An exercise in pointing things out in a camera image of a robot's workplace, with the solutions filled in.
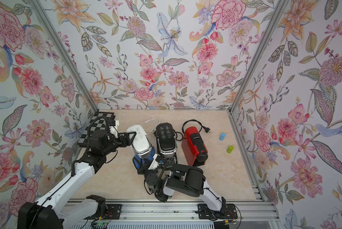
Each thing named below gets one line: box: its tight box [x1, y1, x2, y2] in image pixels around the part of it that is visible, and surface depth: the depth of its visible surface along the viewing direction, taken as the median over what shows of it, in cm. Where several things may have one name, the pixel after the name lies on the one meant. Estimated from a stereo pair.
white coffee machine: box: [126, 124, 153, 159], surface depth 76 cm
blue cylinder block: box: [218, 132, 226, 141], surface depth 105 cm
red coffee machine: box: [181, 126, 209, 167], surface depth 82 cm
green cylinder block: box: [226, 145, 235, 154], surface depth 98 cm
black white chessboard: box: [77, 111, 116, 148], surface depth 109 cm
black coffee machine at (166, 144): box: [155, 122, 178, 170], surface depth 78 cm
